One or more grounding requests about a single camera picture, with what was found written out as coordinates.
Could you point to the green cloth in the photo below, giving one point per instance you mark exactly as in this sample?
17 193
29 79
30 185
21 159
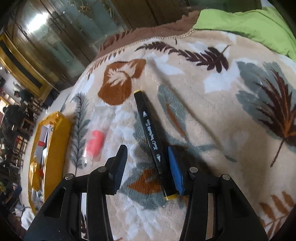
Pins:
265 26

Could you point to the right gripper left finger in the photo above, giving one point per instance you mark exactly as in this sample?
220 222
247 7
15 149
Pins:
59 217

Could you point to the wooden glass door cabinet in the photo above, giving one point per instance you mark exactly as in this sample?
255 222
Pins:
46 45

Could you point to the red item in clear bag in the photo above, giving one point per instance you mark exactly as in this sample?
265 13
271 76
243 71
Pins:
95 137

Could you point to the leaf patterned beige blanket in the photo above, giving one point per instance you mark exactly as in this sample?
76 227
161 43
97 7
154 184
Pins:
225 102

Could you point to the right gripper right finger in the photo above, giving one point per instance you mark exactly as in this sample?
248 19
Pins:
234 217

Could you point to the yellow capped black marker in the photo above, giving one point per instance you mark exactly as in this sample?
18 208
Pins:
159 156

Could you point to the yellow taped cardboard box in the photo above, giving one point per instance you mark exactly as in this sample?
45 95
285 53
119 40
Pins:
47 158

